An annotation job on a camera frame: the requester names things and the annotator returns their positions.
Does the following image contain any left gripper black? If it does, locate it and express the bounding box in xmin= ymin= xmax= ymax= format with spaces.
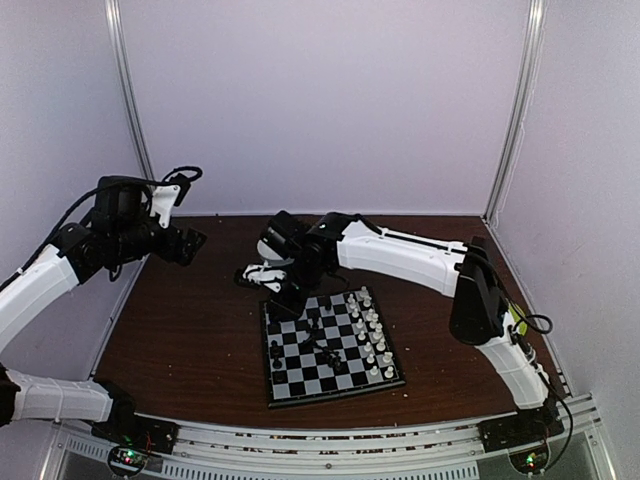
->
xmin=111 ymin=201 xmax=206 ymax=265

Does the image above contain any black pawn piece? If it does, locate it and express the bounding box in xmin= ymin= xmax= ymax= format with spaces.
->
xmin=270 ymin=340 xmax=280 ymax=357

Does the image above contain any black white chessboard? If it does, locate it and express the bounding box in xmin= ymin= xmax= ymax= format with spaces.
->
xmin=259 ymin=286 xmax=406 ymax=409

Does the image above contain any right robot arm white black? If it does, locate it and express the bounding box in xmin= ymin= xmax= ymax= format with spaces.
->
xmin=243 ymin=211 xmax=551 ymax=442

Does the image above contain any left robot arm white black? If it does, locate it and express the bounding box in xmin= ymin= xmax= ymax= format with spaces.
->
xmin=1 ymin=166 xmax=206 ymax=444

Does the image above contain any black chess pieces pile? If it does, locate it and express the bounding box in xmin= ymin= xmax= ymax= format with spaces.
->
xmin=298 ymin=313 xmax=343 ymax=373

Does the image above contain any white ceramic bowl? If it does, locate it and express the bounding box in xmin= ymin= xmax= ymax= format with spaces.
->
xmin=257 ymin=240 xmax=292 ymax=266

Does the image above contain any green plate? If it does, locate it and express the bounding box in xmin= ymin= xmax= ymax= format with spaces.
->
xmin=509 ymin=303 xmax=528 ymax=336

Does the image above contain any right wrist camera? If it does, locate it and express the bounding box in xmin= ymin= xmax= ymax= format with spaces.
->
xmin=234 ymin=264 xmax=286 ymax=293

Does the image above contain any left aluminium corner post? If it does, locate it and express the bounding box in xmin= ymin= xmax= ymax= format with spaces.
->
xmin=104 ymin=0 xmax=158 ymax=180

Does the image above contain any aluminium corner post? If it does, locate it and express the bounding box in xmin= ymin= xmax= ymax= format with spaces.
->
xmin=104 ymin=0 xmax=158 ymax=180
xmin=483 ymin=0 xmax=547 ymax=227

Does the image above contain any aluminium front rail frame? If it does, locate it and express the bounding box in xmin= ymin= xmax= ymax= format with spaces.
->
xmin=36 ymin=394 xmax=621 ymax=479

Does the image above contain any right aluminium corner post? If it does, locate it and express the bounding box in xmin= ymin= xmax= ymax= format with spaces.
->
xmin=483 ymin=0 xmax=547 ymax=227

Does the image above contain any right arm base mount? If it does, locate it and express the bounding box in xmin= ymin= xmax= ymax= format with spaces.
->
xmin=477 ymin=399 xmax=564 ymax=477

